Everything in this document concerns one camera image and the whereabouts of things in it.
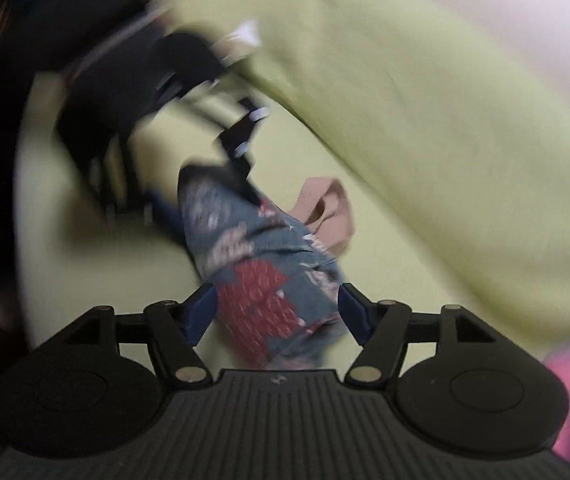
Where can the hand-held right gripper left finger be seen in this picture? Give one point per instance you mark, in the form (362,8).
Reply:
(202,310)

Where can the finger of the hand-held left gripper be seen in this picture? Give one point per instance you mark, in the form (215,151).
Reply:
(237,135)
(165,210)

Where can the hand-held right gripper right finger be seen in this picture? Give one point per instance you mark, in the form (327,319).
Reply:
(355,312)

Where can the blue patterned shopping bag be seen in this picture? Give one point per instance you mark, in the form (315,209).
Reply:
(265,285)

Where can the green covered sofa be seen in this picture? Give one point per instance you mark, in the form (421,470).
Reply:
(415,135)

